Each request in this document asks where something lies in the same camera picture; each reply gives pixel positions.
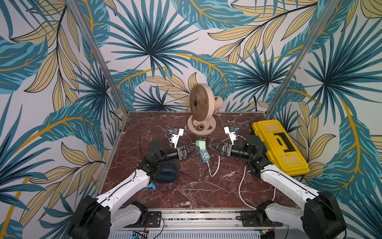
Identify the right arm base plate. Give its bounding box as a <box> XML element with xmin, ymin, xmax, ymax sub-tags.
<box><xmin>236</xmin><ymin>211</ymin><xmax>283</xmax><ymax>228</ymax></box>

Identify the white power strip cable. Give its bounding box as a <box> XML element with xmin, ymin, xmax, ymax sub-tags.
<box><xmin>206</xmin><ymin>155</ymin><xmax>277</xmax><ymax>210</ymax></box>

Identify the beige desk fan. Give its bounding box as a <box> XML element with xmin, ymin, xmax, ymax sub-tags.
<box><xmin>188</xmin><ymin>84</ymin><xmax>223</xmax><ymax>136</ymax></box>

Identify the aluminium front rail frame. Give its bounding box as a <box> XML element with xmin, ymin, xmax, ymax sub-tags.
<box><xmin>120</xmin><ymin>209</ymin><xmax>296</xmax><ymax>231</ymax></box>

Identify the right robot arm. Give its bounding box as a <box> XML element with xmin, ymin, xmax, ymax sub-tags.
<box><xmin>219</xmin><ymin>135</ymin><xmax>347</xmax><ymax>239</ymax></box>

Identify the yellow black toolbox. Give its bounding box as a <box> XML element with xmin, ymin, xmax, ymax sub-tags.
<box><xmin>252</xmin><ymin>119</ymin><xmax>310</xmax><ymax>176</ymax></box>

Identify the dark blue handheld fan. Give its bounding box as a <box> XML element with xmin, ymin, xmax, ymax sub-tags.
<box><xmin>146</xmin><ymin>162</ymin><xmax>179</xmax><ymax>193</ymax></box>

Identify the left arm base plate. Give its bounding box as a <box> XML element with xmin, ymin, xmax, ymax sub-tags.
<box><xmin>140</xmin><ymin>211</ymin><xmax>163</xmax><ymax>228</ymax></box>

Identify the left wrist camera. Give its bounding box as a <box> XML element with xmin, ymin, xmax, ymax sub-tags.
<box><xmin>169</xmin><ymin>128</ymin><xmax>184</xmax><ymax>148</ymax></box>

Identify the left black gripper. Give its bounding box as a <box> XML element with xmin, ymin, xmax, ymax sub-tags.
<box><xmin>156</xmin><ymin>143</ymin><xmax>200</xmax><ymax>164</ymax></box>

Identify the black thin cable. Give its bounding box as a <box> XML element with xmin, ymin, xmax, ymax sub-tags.
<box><xmin>177</xmin><ymin>161</ymin><xmax>215</xmax><ymax>183</ymax></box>

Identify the teal white power strip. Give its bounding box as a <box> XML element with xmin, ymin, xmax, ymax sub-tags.
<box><xmin>199</xmin><ymin>149</ymin><xmax>210</xmax><ymax>163</ymax></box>

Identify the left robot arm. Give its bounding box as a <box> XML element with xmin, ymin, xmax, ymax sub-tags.
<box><xmin>68</xmin><ymin>140</ymin><xmax>200</xmax><ymax>239</ymax></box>

